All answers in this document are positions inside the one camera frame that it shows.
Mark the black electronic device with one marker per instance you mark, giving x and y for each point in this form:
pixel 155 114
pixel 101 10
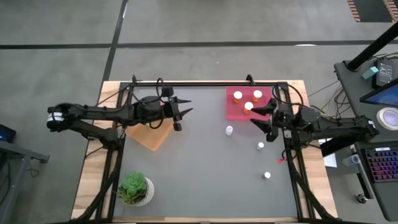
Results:
pixel 385 73

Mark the computer monitor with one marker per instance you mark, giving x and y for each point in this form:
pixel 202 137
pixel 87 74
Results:
pixel 385 96

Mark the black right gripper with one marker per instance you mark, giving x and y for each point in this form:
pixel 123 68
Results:
pixel 283 121

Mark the white paper sheet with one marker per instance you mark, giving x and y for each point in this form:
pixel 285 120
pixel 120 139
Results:
pixel 329 160

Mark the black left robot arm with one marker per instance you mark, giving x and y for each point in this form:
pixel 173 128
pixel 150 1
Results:
pixel 102 112

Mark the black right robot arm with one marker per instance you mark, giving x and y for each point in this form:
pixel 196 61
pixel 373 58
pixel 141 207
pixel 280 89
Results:
pixel 335 126

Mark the dark rug with striped edge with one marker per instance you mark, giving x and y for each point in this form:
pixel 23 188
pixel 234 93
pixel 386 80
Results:
pixel 373 9

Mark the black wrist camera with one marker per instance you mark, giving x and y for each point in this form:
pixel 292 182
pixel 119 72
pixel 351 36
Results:
pixel 275 102
pixel 167 91

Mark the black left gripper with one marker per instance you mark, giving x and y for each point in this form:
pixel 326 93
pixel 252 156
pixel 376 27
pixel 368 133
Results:
pixel 172 110

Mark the orange pill bottle white cap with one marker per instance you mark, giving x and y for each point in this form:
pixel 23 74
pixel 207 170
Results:
pixel 237 96
pixel 257 95
pixel 248 107

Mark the black caster wheel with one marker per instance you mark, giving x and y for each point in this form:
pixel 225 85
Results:
pixel 361 198

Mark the clear plastic bottle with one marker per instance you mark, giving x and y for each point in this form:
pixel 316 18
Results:
pixel 351 160

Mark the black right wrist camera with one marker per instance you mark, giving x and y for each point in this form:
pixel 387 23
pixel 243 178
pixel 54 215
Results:
pixel 275 102

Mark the blue lit device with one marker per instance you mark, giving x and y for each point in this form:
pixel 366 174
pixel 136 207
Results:
pixel 6 133

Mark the white tape roll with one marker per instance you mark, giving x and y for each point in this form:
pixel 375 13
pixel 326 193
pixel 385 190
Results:
pixel 381 116

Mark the green succulent in white pot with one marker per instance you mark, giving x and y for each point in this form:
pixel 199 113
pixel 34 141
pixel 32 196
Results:
pixel 134 188

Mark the clear pill bottle white cap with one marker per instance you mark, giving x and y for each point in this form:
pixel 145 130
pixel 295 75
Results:
pixel 229 130

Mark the grey side desk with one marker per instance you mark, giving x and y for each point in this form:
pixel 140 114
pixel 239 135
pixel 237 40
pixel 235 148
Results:
pixel 351 90

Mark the black metal stand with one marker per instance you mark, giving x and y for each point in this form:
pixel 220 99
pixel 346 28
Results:
pixel 18 152

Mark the pink plastic bin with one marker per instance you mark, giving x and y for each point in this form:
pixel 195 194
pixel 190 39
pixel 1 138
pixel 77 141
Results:
pixel 236 113

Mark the black metal pole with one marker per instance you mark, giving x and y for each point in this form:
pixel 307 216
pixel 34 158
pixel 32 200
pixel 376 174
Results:
pixel 373 46

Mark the small teal box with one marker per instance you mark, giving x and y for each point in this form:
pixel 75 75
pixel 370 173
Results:
pixel 370 72

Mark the orange plastic bin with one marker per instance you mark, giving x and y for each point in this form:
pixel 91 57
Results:
pixel 149 137

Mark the grey table mat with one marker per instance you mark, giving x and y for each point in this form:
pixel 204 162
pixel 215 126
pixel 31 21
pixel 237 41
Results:
pixel 199 174

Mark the small vial white cap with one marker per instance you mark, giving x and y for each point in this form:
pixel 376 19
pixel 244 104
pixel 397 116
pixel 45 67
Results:
pixel 260 145
pixel 266 175

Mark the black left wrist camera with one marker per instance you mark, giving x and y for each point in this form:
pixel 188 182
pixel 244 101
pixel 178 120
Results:
pixel 167 91

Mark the backlit black keyboard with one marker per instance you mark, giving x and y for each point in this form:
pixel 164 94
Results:
pixel 382 165

